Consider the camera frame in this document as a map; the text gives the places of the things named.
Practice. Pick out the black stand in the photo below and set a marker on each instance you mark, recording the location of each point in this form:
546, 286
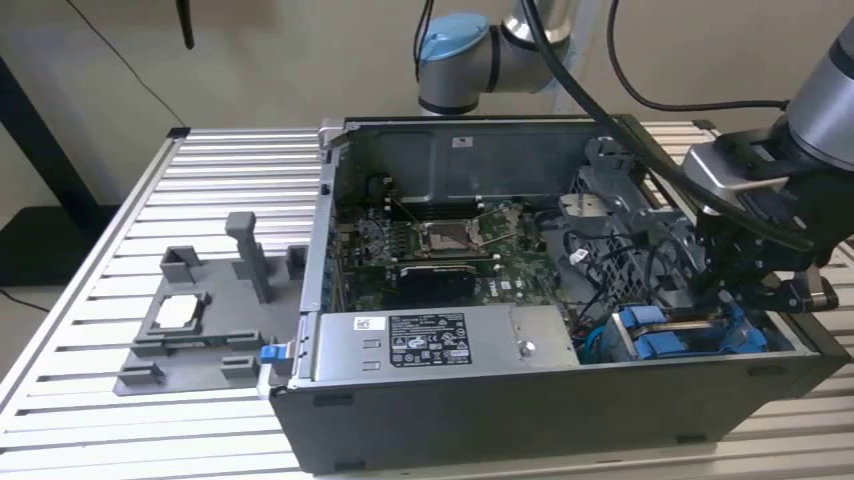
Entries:
40, 240

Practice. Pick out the hard disk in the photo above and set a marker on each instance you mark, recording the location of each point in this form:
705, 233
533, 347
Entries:
701, 340

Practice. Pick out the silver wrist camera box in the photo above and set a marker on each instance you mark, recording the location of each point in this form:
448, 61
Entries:
714, 170

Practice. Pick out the black PC case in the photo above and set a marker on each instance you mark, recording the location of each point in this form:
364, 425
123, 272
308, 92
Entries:
467, 425

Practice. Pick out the silver CPU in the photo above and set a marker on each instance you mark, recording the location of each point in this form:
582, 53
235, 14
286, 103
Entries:
176, 311

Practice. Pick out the CPU socket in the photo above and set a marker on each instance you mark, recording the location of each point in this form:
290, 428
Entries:
450, 240

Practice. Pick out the green motherboard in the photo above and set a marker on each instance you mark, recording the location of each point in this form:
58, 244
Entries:
521, 270

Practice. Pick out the grey metal disk bay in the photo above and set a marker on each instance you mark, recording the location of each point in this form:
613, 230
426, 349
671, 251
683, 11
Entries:
601, 200

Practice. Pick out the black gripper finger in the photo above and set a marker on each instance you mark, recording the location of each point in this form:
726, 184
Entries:
794, 296

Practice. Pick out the grey parts rack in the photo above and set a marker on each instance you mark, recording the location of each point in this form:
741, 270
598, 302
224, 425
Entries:
200, 370

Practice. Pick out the black graphics card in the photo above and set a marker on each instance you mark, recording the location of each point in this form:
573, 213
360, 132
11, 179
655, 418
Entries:
434, 280

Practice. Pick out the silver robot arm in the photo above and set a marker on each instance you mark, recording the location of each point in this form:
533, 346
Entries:
460, 75

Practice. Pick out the blue case latch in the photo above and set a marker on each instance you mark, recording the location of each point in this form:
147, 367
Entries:
272, 355

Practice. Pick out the silver power supply unit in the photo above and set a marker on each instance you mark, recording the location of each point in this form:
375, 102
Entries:
467, 345

